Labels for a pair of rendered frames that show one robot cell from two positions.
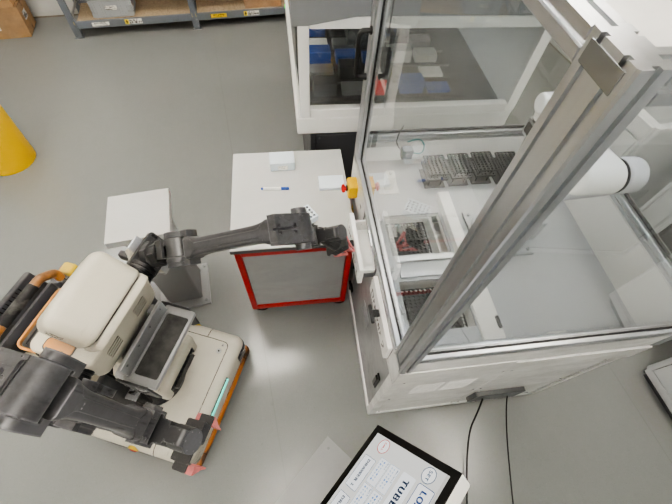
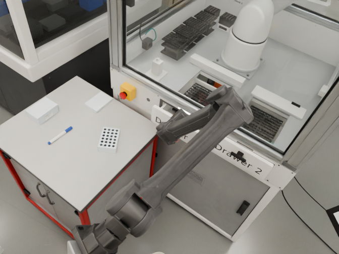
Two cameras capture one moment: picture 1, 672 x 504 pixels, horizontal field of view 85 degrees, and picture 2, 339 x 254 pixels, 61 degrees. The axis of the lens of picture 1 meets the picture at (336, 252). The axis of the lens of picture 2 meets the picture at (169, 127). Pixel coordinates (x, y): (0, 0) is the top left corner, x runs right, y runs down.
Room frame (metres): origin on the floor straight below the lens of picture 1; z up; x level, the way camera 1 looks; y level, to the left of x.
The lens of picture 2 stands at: (0.31, 0.65, 1.92)
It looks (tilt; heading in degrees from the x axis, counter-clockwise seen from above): 49 degrees down; 309
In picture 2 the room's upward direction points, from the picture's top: 10 degrees clockwise
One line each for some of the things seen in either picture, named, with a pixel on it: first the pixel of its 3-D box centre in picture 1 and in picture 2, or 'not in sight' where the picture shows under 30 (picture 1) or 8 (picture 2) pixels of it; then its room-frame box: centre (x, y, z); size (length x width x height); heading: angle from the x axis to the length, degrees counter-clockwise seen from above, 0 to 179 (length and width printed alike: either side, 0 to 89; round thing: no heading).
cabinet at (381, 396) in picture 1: (444, 295); (215, 129); (0.91, -0.61, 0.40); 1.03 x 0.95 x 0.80; 12
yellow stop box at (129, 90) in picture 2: (351, 187); (127, 91); (1.18, -0.04, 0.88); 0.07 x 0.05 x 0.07; 12
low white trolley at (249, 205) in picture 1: (294, 237); (86, 171); (1.20, 0.25, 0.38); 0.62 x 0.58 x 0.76; 12
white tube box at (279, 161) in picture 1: (282, 161); (42, 111); (1.40, 0.32, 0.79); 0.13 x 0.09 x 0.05; 103
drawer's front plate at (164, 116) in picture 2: (355, 247); (176, 127); (0.85, -0.08, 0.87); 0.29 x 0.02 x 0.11; 12
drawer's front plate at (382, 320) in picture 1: (380, 316); (239, 155); (0.55, -0.19, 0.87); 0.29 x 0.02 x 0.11; 12
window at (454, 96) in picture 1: (404, 141); (223, 5); (0.83, -0.16, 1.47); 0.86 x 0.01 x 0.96; 12
